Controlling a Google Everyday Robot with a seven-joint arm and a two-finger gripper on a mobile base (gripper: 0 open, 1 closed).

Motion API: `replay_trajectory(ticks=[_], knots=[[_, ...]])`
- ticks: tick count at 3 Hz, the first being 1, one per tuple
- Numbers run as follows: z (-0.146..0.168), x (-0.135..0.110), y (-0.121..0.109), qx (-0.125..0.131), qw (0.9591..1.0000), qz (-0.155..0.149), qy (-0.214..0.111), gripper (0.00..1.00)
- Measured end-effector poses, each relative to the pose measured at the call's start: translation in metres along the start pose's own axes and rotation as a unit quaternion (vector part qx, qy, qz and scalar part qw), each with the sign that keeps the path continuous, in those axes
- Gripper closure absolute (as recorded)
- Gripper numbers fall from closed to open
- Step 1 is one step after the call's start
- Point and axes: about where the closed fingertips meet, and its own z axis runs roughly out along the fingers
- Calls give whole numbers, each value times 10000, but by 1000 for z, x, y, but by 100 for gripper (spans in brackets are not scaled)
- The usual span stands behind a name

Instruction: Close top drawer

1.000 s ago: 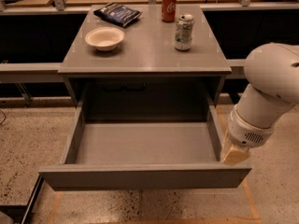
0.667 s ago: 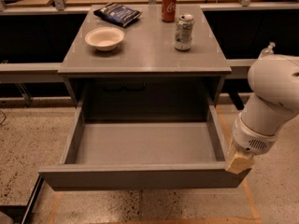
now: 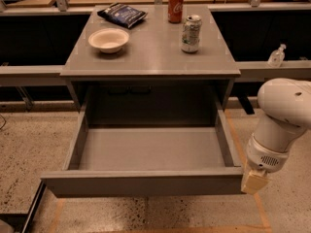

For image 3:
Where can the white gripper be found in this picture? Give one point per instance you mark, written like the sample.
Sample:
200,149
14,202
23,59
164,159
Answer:
263,156

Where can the grey top drawer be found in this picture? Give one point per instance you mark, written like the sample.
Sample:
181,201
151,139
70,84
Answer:
105,162

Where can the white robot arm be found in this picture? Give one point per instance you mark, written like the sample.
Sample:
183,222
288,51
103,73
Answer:
286,106

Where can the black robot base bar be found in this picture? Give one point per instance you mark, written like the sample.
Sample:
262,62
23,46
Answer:
21,223

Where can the clear sanitizer bottle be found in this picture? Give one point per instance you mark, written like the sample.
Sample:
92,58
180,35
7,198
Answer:
277,56

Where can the white green soda can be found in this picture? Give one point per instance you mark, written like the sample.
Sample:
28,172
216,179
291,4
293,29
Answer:
190,35

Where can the red cola can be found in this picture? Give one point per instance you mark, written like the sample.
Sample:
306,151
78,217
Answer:
175,11

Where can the white bowl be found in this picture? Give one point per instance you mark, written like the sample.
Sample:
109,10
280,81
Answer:
108,40

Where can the dark blue chip bag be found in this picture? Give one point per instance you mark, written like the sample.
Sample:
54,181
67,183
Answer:
122,15

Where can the grey metal rail frame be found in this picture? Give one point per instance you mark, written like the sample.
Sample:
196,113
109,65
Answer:
29,73

